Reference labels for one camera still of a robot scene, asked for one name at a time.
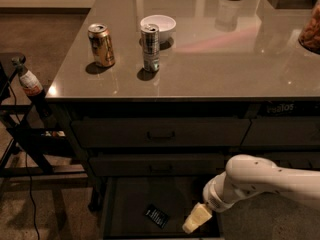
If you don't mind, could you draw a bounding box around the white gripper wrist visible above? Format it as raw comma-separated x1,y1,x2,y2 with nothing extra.
182,172,237,234

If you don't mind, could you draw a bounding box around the dark rxbar blueberry wrapper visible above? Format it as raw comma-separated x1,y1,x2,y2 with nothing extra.
144,204,170,229

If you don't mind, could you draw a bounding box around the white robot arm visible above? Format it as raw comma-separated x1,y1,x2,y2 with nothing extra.
182,154,320,234

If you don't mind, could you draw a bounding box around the open bottom drawer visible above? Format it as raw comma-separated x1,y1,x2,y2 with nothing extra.
99,176,222,240

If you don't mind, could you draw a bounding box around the middle left drawer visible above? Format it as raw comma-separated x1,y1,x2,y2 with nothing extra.
89,153,224,176

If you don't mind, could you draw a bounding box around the top left drawer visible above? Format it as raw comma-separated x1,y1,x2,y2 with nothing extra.
71,117,250,148

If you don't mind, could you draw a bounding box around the middle right drawer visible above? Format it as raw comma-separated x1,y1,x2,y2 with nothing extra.
263,152,320,171

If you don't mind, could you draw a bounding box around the top right drawer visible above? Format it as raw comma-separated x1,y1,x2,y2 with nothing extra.
242,117,320,147

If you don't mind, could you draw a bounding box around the dark counter cabinet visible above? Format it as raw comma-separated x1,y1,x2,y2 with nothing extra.
48,0,320,240

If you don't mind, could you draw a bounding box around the slim silver energy can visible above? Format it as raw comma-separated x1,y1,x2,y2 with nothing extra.
141,24,160,72

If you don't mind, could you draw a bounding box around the white bowl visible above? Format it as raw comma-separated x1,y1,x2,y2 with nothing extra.
140,15,176,43

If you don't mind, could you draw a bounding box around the gold soda can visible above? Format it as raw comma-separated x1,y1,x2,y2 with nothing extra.
88,23,115,67

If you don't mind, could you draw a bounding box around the cola bottle red label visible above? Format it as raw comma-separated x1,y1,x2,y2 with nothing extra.
11,57,52,118

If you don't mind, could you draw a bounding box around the dark side table frame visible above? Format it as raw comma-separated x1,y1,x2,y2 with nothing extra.
0,52,89,198

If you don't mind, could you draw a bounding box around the black cable on floor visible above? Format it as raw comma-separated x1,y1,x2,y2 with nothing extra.
8,80,41,240

